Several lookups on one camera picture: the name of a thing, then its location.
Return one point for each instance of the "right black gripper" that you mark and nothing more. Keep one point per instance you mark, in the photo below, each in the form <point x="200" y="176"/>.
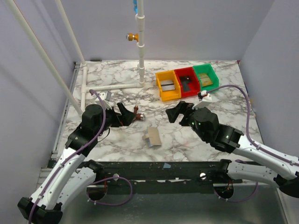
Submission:
<point x="186" y="114"/>

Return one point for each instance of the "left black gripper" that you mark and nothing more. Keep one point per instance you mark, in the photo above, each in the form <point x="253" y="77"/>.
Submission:
<point x="117" y="117"/>

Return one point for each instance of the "beige card holder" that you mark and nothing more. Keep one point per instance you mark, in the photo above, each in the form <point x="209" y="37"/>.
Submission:
<point x="151" y="137"/>

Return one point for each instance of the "white VIP card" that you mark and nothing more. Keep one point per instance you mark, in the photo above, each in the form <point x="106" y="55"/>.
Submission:
<point x="166" y="82"/>

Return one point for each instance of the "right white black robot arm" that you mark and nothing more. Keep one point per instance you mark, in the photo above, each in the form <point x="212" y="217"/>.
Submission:
<point x="274" y="167"/>

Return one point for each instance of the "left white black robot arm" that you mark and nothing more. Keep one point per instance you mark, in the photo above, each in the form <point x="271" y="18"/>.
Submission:
<point x="47" y="204"/>

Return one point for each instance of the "black card in red bin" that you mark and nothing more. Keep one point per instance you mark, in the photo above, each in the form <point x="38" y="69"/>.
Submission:
<point x="185" y="79"/>

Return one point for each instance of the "gold card in green bin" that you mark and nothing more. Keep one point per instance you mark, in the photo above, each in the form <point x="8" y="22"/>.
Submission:
<point x="205" y="79"/>

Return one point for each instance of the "brown metal pipe fitting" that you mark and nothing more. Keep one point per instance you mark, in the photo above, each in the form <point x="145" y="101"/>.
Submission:
<point x="138" y="116"/>

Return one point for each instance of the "red plastic bin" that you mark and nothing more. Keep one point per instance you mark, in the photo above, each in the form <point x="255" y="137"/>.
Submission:
<point x="194" y="84"/>

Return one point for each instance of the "green plastic bin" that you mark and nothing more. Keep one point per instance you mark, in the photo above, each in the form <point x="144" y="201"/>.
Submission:
<point x="206" y="68"/>

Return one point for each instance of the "yellow plastic bin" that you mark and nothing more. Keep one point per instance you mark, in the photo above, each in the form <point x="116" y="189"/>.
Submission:
<point x="168" y="95"/>

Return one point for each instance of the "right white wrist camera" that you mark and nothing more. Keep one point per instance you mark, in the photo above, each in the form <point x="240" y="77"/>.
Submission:
<point x="205" y="99"/>

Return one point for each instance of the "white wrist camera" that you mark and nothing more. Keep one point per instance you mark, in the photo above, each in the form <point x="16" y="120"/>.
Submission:
<point x="205" y="99"/>
<point x="105" y="97"/>

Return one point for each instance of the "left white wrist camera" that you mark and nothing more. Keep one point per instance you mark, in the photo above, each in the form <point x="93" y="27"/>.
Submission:
<point x="105" y="97"/>

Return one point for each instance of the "white PVC pipe frame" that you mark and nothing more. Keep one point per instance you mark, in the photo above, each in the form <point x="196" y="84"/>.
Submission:
<point x="79" y="108"/>

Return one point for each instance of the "blue sticker on rail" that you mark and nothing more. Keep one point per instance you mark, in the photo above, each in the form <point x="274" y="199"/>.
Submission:
<point x="166" y="165"/>

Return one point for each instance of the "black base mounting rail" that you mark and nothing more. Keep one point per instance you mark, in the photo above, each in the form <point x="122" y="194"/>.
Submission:
<point x="119" y="178"/>

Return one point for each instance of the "orange camera on pole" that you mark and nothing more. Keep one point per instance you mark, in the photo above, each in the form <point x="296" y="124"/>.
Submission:
<point x="132" y="37"/>

